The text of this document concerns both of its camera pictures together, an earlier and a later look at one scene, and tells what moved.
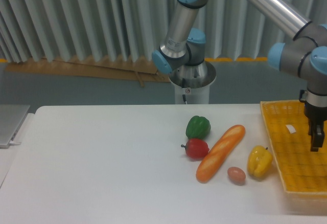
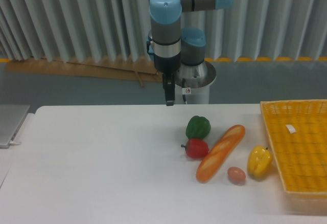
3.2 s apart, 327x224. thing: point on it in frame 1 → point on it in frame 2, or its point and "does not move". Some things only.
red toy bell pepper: [196, 148] does not move
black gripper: [316, 115] → [168, 65]
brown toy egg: [236, 175] does not move
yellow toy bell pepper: [259, 160] does not move
